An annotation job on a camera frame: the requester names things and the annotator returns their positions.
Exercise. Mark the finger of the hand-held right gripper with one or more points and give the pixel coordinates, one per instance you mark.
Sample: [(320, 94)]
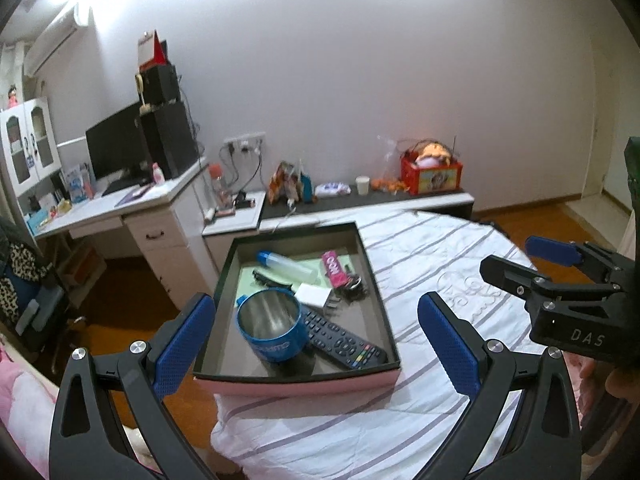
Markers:
[(547, 250), (510, 272)]

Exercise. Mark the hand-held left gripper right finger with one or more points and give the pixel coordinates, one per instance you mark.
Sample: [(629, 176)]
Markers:
[(448, 346)]

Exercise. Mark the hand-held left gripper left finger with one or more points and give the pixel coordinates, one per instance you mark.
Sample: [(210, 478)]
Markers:
[(184, 346)]

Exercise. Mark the pink storage box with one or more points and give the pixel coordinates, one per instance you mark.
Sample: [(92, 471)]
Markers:
[(372, 320)]

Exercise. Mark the blue metal cup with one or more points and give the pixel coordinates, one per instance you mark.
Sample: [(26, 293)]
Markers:
[(280, 347)]

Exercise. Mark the black remote control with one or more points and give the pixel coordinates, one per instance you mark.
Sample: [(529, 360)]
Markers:
[(345, 345)]

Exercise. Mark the clear bottle with blue cap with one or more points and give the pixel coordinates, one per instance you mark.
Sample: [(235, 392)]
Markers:
[(290, 266)]

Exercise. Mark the white charger plug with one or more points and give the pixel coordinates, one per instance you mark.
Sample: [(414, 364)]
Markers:
[(312, 295)]

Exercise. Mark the person's right hand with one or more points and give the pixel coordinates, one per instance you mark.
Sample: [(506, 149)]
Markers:
[(624, 385)]

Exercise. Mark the white desk with drawers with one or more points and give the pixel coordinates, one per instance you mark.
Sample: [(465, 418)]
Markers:
[(150, 240)]

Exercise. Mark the red toy box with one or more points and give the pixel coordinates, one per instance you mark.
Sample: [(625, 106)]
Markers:
[(432, 177)]

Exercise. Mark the white lint roller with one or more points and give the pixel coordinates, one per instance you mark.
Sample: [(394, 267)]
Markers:
[(210, 214)]

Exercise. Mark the low white side cabinet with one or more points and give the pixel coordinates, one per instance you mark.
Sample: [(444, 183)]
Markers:
[(240, 215)]

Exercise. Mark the pile of oranges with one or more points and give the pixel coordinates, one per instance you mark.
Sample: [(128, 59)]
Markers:
[(392, 186)]

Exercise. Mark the grey office chair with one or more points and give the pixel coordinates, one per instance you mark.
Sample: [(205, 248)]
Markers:
[(42, 310)]

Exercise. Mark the small black device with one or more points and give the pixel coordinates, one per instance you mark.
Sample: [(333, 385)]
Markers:
[(245, 199)]

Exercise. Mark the clear bottle with red cap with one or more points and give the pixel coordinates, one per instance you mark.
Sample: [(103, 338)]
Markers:
[(218, 185)]

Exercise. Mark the clear plastic bag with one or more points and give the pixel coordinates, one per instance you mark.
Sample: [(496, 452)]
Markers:
[(389, 155)]

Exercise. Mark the pink blanket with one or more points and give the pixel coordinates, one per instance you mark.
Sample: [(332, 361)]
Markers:
[(25, 410)]

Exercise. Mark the black keyboard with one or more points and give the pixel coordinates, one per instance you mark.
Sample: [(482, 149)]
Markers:
[(122, 186)]

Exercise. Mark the white paper cup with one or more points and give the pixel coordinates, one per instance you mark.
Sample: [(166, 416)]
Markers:
[(362, 185)]

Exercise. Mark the pink lotion bottle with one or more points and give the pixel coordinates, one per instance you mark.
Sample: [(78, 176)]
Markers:
[(158, 174)]

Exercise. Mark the black-top low bench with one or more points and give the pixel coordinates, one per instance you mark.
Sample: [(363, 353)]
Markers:
[(340, 202)]

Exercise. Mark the leopard print cloth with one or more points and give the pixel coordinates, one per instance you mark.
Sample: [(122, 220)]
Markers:
[(20, 265)]

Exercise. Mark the orange snack bag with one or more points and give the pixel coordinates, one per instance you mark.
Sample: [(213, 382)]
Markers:
[(282, 182)]

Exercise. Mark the blue and white carton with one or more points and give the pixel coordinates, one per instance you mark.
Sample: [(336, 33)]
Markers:
[(80, 182)]

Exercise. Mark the wet wipes pack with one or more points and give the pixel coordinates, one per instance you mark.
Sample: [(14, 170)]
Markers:
[(332, 188)]

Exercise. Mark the blue snack bag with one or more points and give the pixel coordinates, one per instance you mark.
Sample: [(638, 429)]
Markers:
[(306, 187)]

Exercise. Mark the black computer tower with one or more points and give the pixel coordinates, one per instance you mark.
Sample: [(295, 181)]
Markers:
[(167, 140)]

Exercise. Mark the black computer monitor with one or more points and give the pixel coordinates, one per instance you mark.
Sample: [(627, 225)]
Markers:
[(112, 145)]

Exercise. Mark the black speaker box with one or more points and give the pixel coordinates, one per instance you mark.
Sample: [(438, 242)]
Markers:
[(161, 84)]

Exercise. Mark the white glass-door cabinet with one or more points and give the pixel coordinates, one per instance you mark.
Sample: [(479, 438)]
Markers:
[(27, 105)]

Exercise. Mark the red and white calendar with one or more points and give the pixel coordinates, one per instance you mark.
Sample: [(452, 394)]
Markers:
[(147, 50)]

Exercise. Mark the small doll figure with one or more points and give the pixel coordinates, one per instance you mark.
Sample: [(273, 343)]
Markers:
[(13, 97)]

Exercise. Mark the white air conditioner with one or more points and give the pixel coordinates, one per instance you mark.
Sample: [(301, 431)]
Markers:
[(55, 35)]

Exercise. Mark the white wall outlet strip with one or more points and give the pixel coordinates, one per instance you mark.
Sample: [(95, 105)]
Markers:
[(245, 139)]

